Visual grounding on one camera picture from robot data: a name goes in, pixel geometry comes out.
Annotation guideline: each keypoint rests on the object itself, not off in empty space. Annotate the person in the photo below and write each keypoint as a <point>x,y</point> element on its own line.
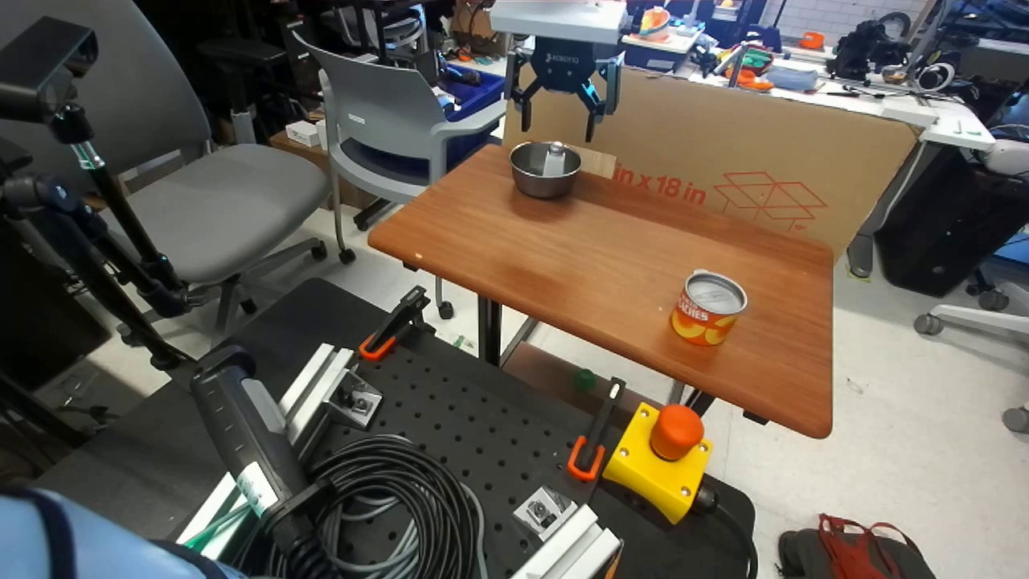
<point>72,539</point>

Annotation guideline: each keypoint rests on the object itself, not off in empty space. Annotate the red and grey bag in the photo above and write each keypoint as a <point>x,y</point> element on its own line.
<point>852,551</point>

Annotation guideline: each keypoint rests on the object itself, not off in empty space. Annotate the white desk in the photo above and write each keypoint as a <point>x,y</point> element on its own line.
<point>940,112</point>

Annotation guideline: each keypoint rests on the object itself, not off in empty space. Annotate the orange labelled tin can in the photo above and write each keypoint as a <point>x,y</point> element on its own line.
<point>706,315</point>

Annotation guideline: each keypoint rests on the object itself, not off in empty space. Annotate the small white box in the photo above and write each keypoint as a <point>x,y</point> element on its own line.
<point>304,133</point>

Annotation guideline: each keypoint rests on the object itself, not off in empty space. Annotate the grey padded office chair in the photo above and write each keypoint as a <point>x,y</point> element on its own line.
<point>209,201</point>

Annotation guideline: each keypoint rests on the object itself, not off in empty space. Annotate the black handheld device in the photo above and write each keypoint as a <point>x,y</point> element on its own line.
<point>241,434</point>

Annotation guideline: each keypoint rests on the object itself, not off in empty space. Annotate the white chair base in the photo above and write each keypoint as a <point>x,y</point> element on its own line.
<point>977,314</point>

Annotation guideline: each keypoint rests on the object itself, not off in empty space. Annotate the silver metal bowl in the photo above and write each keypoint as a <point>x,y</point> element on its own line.
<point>539,181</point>

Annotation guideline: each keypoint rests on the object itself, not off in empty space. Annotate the grey plastic armchair on castors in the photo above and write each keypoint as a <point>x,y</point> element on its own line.
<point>386,121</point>

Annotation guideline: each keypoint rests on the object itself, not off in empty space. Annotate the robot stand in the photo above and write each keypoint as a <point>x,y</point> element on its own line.
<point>474,402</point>

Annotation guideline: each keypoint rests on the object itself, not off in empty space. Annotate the small green object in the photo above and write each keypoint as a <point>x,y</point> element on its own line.
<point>584,379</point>

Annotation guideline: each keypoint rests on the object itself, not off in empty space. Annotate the salt cellar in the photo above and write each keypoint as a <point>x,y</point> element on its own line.
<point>554,159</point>

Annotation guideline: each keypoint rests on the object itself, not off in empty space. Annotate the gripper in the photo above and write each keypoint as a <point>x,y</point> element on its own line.
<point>567,66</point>

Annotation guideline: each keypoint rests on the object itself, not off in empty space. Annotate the yellow emergency stop button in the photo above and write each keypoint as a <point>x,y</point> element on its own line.
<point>655,466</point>

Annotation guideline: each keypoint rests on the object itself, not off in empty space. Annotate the large cardboard box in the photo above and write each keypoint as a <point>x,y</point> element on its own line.
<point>723,145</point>

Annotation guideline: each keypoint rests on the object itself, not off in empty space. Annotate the blue plastic bin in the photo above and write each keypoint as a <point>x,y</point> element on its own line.
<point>474,92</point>

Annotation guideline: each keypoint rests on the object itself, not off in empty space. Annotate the camera on mount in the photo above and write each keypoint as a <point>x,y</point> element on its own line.
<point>48,68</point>

